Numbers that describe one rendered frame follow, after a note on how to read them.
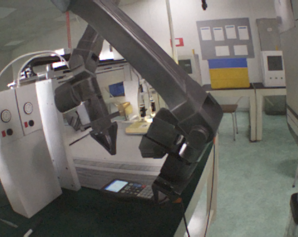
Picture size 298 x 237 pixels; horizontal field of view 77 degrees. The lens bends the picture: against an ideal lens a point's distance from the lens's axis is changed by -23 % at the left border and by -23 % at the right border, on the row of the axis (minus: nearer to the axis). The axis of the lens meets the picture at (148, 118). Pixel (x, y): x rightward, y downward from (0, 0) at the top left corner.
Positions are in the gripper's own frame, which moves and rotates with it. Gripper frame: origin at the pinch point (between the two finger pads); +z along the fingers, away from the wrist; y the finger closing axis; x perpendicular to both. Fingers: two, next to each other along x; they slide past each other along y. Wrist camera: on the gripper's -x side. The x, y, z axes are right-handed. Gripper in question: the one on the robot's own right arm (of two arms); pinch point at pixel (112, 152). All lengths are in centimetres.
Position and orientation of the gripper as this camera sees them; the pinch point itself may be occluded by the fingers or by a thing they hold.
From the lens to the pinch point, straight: 61.2
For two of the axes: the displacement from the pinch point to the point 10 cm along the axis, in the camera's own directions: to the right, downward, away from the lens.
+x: 8.1, -2.5, -5.3
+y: -4.6, 2.7, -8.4
